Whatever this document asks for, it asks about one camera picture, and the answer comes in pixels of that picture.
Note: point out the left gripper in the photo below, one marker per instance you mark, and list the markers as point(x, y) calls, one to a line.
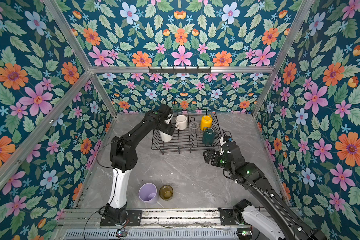
point(167, 130)

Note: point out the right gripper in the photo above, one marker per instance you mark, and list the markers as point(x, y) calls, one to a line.
point(216, 154)

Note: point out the cream mug green handle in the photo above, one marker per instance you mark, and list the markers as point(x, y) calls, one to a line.
point(209, 136)

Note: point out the cream mug with handle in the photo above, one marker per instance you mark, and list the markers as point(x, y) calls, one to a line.
point(165, 137)

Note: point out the clear glass cup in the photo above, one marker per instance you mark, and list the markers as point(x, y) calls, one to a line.
point(193, 130)

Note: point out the yellow mug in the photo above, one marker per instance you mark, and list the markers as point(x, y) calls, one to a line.
point(206, 122)

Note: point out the olive green glass cup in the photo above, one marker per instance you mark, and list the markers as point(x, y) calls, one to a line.
point(166, 192)

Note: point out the lilac plastic cup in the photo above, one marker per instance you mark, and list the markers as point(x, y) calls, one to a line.
point(148, 193)

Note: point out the red interior white mug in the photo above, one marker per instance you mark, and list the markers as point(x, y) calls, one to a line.
point(181, 122)

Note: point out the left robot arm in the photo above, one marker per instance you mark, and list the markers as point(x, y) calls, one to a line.
point(123, 157)

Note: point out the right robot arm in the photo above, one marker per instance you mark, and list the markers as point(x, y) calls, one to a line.
point(282, 223)

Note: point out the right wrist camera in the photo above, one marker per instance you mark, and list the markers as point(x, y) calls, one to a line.
point(223, 140)

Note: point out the black wire dish rack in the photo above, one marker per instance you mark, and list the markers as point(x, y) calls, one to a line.
point(181, 141)

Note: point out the black wall hook rail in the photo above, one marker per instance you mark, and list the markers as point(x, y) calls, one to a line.
point(179, 70)

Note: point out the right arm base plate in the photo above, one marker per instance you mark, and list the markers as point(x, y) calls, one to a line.
point(228, 216)

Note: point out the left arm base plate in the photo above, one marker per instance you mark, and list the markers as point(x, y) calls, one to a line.
point(129, 218)

